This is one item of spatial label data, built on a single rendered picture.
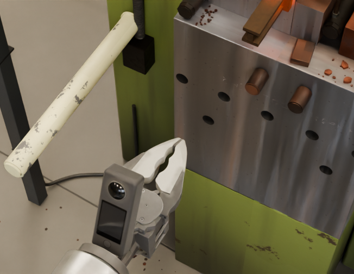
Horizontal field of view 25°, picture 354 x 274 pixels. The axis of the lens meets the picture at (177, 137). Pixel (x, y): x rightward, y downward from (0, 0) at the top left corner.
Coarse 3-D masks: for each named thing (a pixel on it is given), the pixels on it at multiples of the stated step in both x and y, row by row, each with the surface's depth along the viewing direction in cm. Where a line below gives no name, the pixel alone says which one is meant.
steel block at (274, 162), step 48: (192, 48) 136; (240, 48) 129; (288, 48) 128; (336, 48) 128; (192, 96) 147; (240, 96) 139; (288, 96) 132; (336, 96) 126; (192, 144) 159; (240, 144) 150; (288, 144) 142; (336, 144) 135; (240, 192) 164; (288, 192) 155; (336, 192) 146
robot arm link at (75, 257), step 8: (64, 256) 98; (72, 256) 96; (80, 256) 95; (88, 256) 95; (64, 264) 96; (72, 264) 95; (80, 264) 95; (88, 264) 94; (96, 264) 95; (104, 264) 95; (56, 272) 95; (64, 272) 94; (72, 272) 94; (80, 272) 94; (88, 272) 94; (96, 272) 94; (104, 272) 94; (112, 272) 95
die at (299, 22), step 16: (208, 0) 134; (224, 0) 132; (240, 0) 130; (256, 0) 128; (304, 0) 124; (320, 0) 124; (288, 16) 127; (304, 16) 125; (320, 16) 123; (288, 32) 130; (304, 32) 128; (320, 32) 127
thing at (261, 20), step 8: (264, 0) 121; (272, 0) 121; (280, 0) 121; (288, 0) 122; (256, 8) 120; (264, 8) 120; (272, 8) 120; (280, 8) 123; (288, 8) 123; (256, 16) 119; (264, 16) 119; (272, 16) 120; (248, 24) 118; (256, 24) 118; (264, 24) 118; (272, 24) 122; (248, 32) 118; (256, 32) 117; (264, 32) 120; (248, 40) 120; (256, 40) 120
